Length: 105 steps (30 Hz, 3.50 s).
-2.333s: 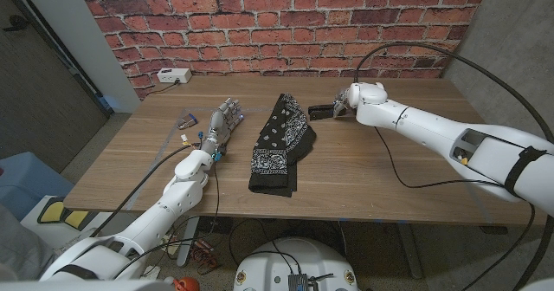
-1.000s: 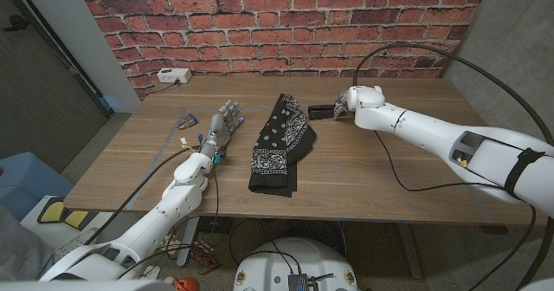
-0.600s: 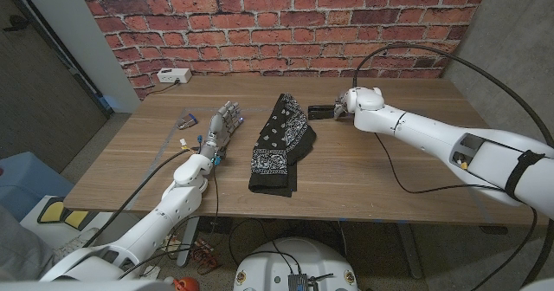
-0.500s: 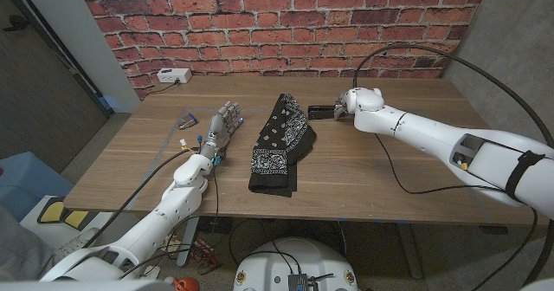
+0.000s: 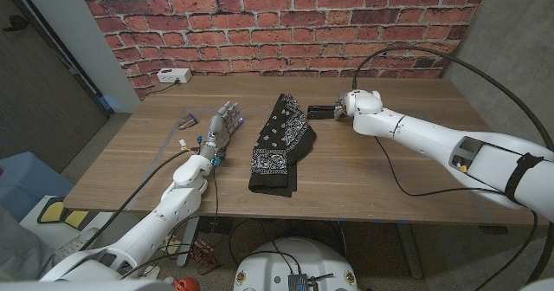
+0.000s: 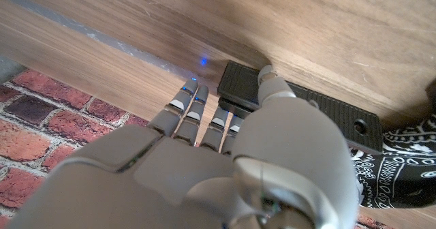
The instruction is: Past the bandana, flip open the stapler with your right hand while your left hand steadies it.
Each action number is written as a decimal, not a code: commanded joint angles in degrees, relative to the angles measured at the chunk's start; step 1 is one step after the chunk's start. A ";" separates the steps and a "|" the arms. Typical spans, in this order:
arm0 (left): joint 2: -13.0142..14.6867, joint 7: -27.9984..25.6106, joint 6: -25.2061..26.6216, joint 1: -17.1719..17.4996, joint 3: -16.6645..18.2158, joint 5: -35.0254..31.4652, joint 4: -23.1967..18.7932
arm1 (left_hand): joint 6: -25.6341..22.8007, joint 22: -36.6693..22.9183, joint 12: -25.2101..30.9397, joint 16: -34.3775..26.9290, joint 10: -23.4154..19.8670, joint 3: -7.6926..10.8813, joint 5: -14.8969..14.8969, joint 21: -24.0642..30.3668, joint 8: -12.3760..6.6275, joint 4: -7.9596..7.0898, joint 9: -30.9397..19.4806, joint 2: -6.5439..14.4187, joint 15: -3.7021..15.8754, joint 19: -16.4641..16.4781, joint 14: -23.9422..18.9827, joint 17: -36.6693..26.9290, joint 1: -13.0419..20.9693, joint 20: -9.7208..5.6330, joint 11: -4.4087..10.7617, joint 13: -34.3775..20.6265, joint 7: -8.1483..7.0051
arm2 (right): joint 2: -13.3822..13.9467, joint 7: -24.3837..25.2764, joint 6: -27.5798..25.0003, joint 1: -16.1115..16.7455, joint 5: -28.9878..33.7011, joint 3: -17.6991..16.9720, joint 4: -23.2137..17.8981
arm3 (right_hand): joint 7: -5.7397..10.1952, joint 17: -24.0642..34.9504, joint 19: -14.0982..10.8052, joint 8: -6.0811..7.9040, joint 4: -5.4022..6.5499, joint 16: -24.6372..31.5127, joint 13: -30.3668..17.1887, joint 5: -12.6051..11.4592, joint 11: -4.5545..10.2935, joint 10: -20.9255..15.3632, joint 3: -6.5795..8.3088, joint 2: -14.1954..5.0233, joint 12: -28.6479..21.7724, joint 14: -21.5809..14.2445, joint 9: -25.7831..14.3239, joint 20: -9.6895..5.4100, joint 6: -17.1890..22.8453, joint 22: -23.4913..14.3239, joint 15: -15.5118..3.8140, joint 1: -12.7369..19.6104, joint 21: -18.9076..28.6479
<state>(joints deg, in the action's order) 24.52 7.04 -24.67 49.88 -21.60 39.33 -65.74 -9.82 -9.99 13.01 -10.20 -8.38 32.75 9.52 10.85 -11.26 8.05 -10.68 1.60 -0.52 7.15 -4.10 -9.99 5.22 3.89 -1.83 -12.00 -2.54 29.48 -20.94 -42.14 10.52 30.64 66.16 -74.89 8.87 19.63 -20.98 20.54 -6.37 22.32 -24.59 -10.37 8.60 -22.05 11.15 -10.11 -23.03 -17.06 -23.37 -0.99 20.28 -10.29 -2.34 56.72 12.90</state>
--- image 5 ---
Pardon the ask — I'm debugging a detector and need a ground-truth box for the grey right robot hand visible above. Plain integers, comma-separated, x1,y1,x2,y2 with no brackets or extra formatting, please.
332,92,352,121

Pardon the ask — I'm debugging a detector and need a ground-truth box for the orange round object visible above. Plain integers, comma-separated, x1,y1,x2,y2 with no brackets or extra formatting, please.
173,276,201,291

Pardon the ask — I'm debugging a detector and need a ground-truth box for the white sneaker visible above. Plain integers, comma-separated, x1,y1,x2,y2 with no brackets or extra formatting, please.
54,228,100,262

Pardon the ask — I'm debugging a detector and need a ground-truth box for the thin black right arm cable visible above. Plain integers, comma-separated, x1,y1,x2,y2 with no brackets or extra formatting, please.
374,137,540,291

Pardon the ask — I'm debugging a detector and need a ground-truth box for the orange floor cable bundle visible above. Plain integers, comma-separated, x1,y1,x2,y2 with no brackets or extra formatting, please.
190,237,220,271

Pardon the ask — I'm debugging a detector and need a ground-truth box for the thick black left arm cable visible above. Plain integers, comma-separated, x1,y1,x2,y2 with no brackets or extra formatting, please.
80,148,198,251

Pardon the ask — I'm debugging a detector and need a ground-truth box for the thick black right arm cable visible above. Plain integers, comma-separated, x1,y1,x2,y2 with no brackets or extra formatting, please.
351,46,554,286

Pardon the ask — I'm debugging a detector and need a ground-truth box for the white power strip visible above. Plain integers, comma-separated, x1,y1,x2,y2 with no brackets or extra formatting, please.
156,68,193,85

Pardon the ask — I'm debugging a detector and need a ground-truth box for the yellow black pad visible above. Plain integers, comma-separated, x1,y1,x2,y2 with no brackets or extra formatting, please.
37,197,90,230

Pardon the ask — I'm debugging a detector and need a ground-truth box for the grey torso electronics module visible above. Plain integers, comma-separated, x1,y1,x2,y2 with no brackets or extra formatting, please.
287,273,334,291

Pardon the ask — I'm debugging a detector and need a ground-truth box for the grey trouser leg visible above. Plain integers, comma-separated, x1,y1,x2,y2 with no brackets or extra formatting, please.
0,206,57,281

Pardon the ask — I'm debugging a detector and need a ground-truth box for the black stapler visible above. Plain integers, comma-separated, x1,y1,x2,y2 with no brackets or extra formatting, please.
306,104,343,120

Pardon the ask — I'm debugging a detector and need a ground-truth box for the blue plastic bin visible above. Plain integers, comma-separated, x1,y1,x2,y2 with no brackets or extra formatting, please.
0,152,74,222

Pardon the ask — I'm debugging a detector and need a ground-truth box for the paper sheet with green print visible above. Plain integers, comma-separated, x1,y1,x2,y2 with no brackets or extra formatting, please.
166,234,181,256

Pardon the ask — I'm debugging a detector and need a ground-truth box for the small silver blue gadget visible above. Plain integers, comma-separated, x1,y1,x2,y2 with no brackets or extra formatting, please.
177,113,199,131

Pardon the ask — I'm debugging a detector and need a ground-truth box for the black paisley bandana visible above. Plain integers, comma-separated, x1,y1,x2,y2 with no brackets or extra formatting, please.
248,93,318,198

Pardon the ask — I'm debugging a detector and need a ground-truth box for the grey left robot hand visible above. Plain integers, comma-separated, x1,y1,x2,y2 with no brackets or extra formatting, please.
198,101,242,161

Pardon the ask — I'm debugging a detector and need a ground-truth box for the small white floor item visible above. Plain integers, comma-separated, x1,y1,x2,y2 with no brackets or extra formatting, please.
140,264,161,281

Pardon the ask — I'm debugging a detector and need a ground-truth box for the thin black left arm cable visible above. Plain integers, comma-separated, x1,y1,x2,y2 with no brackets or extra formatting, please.
120,165,220,279

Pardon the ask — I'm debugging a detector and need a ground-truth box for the black door handle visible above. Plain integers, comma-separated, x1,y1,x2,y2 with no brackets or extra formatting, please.
3,14,30,33

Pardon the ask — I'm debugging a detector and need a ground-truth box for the grey metal table leg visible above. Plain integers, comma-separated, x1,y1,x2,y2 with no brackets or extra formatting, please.
176,216,201,268
396,223,424,280

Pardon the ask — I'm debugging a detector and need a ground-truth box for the black power strip cord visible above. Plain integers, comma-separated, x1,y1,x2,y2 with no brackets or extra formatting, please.
146,81,179,96

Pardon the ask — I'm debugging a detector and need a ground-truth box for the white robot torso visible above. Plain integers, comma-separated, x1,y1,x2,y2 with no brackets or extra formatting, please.
233,237,359,291

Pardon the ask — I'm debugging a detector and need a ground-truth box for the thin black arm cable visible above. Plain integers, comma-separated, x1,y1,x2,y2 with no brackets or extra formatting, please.
374,137,540,291
120,165,220,279

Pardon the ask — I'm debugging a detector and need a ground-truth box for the red brick printed backdrop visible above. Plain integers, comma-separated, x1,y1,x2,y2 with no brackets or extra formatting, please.
74,0,493,100

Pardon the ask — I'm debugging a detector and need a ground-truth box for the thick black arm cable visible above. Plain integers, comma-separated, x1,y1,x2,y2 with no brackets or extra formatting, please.
80,148,198,251
351,46,554,286

